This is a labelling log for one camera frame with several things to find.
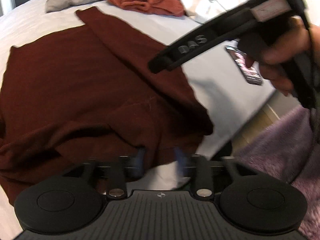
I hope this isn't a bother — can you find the dark red sweater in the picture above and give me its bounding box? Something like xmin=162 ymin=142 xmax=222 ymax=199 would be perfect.
xmin=1 ymin=7 xmax=214 ymax=204

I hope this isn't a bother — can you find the purple fluffy rug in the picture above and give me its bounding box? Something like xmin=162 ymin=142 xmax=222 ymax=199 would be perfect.
xmin=235 ymin=106 xmax=319 ymax=239

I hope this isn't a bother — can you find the grey bed sheet mattress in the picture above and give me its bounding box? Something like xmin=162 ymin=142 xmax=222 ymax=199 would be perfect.
xmin=1 ymin=0 xmax=273 ymax=239

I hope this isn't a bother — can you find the smartphone on bed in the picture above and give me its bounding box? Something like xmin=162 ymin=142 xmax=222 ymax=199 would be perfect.
xmin=225 ymin=46 xmax=263 ymax=86

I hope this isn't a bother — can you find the white crumpled garment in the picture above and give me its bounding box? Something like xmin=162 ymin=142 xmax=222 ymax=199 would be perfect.
xmin=180 ymin=0 xmax=248 ymax=24

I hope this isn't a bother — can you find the person's right hand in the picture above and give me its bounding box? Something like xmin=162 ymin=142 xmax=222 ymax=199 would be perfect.
xmin=243 ymin=16 xmax=313 ymax=97

